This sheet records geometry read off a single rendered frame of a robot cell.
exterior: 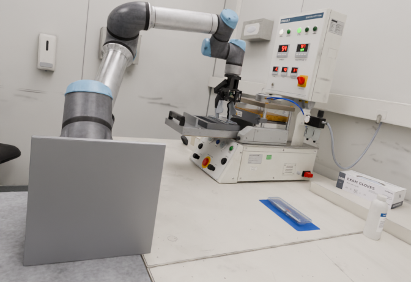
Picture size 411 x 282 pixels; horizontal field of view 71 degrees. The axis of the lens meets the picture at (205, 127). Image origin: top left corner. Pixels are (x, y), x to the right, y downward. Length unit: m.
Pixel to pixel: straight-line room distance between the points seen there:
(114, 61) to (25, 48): 1.59
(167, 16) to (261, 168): 0.75
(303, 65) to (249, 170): 0.57
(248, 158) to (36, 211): 0.87
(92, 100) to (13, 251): 0.37
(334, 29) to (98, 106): 1.13
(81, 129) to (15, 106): 1.95
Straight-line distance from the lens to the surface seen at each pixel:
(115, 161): 0.63
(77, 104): 0.76
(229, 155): 1.27
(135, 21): 1.07
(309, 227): 1.07
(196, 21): 1.14
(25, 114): 2.64
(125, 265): 0.72
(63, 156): 0.63
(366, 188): 1.39
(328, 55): 1.49
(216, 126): 1.23
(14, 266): 0.74
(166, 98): 2.76
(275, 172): 1.40
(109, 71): 1.03
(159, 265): 0.73
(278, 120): 1.42
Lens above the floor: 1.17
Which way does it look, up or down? 9 degrees down
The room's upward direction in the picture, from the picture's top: 9 degrees clockwise
